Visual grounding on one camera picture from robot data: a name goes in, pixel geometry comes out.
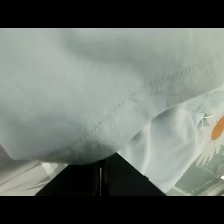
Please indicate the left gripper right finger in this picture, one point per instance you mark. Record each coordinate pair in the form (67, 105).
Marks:
(128, 180)

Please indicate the pale blue T-shirt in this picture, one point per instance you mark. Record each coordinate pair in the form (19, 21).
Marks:
(83, 93)

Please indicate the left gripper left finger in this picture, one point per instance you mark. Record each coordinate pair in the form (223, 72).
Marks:
(78, 181)

